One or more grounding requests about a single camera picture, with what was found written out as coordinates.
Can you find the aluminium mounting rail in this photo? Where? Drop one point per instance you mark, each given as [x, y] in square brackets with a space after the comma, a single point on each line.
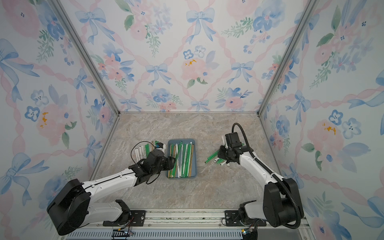
[189, 224]

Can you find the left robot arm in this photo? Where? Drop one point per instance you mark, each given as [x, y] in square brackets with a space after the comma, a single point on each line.
[76, 205]

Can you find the blue plastic storage tray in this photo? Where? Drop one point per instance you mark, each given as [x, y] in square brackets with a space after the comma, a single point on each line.
[184, 151]

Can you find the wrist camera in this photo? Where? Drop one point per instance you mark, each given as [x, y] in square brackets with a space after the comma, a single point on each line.
[233, 140]
[160, 146]

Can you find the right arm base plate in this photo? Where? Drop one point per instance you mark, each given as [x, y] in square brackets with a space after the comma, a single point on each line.
[238, 218]

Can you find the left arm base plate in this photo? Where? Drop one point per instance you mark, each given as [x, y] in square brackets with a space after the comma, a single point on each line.
[134, 218]

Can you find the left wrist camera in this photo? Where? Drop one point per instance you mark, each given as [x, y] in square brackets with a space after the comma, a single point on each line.
[160, 146]

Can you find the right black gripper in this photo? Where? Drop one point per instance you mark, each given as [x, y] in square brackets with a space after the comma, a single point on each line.
[221, 152]

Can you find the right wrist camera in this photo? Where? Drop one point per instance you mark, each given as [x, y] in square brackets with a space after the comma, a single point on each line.
[233, 140]

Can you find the brown paper straw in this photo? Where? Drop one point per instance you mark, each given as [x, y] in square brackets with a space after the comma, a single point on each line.
[191, 161]

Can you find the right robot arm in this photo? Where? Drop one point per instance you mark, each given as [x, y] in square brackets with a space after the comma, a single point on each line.
[281, 204]

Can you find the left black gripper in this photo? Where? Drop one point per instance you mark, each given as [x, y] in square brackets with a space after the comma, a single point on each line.
[169, 162]

